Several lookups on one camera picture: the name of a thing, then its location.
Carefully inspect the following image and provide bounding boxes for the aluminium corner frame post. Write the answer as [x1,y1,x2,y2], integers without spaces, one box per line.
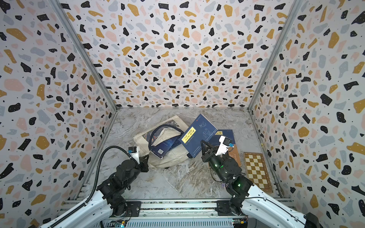
[47,0,118,112]
[247,0,303,112]

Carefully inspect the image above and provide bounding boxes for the dark blue thin book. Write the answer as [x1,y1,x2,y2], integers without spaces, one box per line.
[149,135,181,159]

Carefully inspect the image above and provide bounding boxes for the orange and black book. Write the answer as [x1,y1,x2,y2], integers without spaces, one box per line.
[228,144,241,167]

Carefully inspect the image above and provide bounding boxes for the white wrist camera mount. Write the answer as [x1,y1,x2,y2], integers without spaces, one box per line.
[128,146,140,164]
[216,135,234,156]

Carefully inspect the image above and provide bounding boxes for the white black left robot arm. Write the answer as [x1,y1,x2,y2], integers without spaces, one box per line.
[41,155,149,228]

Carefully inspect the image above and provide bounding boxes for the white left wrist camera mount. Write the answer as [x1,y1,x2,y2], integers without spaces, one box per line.
[128,146,140,164]

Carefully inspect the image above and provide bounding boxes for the beige canvas floral tote bag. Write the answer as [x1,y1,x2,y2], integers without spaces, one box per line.
[134,116,189,168]

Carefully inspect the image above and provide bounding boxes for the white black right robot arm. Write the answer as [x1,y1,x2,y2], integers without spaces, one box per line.
[201,140,320,228]

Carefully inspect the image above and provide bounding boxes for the black corrugated cable left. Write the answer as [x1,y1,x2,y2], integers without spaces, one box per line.
[47,145,132,228]

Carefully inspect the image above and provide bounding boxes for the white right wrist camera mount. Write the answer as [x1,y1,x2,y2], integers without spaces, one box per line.
[216,135,234,156]

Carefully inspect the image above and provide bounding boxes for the wooden chessboard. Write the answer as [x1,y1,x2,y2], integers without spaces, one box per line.
[244,153,273,193]

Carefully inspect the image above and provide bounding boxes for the blue Little Prince book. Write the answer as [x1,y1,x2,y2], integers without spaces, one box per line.
[179,114,218,158]

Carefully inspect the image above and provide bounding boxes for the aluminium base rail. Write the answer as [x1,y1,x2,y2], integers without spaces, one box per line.
[61,198,257,228]

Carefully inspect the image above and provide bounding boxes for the aluminium corner frame post right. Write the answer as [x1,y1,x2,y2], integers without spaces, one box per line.
[247,0,303,112]

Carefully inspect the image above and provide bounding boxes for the aluminium corner frame post left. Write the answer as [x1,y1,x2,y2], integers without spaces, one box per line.
[47,0,118,112]

